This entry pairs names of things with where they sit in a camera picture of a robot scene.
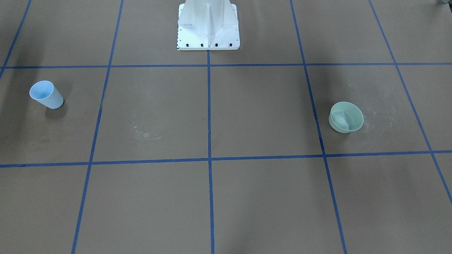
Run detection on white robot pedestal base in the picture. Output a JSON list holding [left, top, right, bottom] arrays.
[[177, 0, 240, 50]]

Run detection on light green bowl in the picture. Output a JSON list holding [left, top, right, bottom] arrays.
[[329, 102, 364, 133]]

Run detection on light blue plastic cup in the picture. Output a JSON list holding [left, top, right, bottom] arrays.
[[29, 80, 64, 109]]

